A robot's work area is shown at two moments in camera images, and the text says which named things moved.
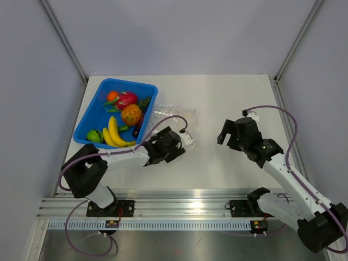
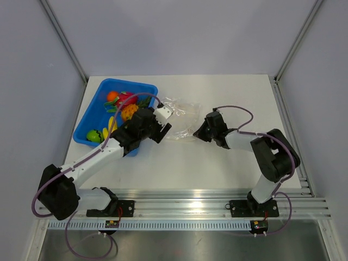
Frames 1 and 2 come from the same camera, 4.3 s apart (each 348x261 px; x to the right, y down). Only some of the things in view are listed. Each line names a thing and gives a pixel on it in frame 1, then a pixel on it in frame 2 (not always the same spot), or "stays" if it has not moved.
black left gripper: [176, 151] to [160, 128]
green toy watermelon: [95, 135] stays
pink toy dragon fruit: [124, 99] stays
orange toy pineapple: [131, 115] stays
